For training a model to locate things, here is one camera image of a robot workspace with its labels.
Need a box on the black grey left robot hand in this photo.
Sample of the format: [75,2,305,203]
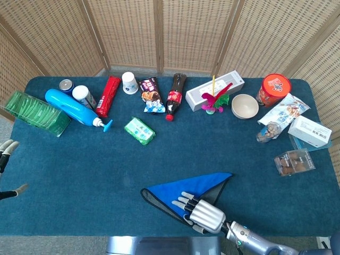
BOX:
[0,140,29,201]

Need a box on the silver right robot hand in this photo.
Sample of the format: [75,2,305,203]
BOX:
[171,191,227,235]

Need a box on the grey and blue cloth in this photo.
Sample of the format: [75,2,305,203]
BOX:
[140,172,234,223]

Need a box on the green clear tea box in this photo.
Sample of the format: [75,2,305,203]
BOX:
[4,90,72,138]

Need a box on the grey blue robot torso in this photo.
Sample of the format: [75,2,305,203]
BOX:
[106,235,221,255]

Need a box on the blue pump detergent bottle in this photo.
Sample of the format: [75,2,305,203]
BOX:
[44,88,114,133]

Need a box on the blue soda can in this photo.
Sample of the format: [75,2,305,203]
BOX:
[58,79,74,97]

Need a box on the white-lidded green white canister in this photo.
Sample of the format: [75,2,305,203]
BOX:
[72,85,98,111]

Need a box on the clear box of cookies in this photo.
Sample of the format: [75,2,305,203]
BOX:
[274,148,317,177]

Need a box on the clear jar of nuts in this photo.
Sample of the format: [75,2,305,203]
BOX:
[256,121,282,144]

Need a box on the green wet wipes pack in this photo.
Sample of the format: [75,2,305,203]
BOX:
[124,116,157,146]

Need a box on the red biscuit packet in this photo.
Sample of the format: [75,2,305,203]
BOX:
[95,75,122,118]

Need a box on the colourful feather shuttlecock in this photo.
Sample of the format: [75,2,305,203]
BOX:
[201,74,234,115]

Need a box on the beige bowl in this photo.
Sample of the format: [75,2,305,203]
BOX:
[231,93,260,121]

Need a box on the clear blue flat case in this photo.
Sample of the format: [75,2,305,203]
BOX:
[288,132,333,152]

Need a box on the red-capped cola bottle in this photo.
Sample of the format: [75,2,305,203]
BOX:
[165,73,188,122]

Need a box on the small white cardboard box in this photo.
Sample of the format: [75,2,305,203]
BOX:
[287,115,333,148]

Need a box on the white blue snack bag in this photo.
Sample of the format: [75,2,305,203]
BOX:
[257,92,311,133]

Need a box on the brown chocolate snack bag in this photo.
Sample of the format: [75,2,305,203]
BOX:
[138,76,166,115]

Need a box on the white flowered paper cup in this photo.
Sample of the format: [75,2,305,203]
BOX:
[121,71,139,95]

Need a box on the long white cardboard box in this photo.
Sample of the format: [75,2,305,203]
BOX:
[185,70,245,113]

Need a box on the orange round snack tub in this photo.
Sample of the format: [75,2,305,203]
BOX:
[255,73,292,108]

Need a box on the woven rattan folding screen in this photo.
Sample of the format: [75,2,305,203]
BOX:
[0,0,340,184]

